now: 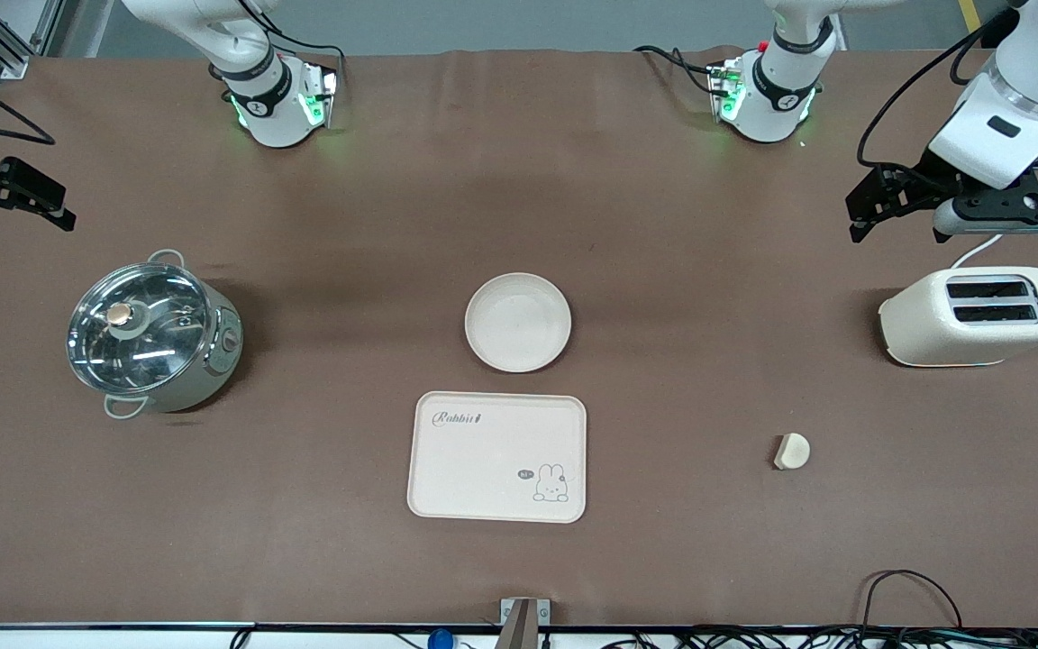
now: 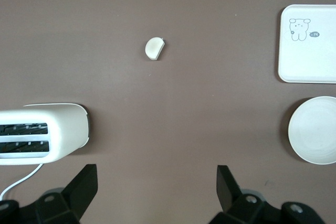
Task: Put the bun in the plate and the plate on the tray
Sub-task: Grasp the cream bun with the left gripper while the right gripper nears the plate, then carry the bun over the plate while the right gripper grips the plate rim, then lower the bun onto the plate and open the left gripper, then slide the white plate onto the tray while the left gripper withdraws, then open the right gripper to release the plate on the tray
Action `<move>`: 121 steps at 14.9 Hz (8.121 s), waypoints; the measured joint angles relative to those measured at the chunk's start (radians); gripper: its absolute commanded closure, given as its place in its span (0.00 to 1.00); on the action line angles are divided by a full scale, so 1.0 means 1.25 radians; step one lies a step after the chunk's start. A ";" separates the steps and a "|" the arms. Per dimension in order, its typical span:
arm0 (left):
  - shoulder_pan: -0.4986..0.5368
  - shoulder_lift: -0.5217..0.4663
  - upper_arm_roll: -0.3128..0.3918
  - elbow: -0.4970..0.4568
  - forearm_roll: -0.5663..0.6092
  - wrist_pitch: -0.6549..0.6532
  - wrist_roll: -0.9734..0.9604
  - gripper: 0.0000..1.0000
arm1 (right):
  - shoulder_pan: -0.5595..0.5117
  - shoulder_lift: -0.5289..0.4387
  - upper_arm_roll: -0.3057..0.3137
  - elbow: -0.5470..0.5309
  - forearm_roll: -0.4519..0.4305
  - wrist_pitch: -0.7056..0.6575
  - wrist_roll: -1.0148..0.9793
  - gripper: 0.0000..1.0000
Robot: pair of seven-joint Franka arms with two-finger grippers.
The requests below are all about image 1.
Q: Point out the brown table cloth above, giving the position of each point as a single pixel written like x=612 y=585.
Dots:
x=663 y=270

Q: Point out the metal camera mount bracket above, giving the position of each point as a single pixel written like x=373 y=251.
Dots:
x=523 y=626

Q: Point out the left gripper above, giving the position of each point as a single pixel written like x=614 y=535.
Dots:
x=926 y=178

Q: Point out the small white bun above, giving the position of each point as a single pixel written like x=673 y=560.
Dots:
x=794 y=452

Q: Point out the glass pot lid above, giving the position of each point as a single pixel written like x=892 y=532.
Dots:
x=159 y=351

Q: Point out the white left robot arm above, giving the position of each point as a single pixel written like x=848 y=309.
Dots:
x=776 y=99

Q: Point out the cream two-slot toaster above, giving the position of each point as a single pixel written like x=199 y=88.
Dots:
x=933 y=333

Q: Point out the round cream plate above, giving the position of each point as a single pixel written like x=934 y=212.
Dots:
x=519 y=323

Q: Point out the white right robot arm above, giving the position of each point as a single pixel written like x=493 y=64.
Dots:
x=276 y=117

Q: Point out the blue round knob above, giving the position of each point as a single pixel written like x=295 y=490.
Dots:
x=440 y=640

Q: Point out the cream rabbit print tray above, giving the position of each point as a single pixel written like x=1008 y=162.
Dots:
x=483 y=460

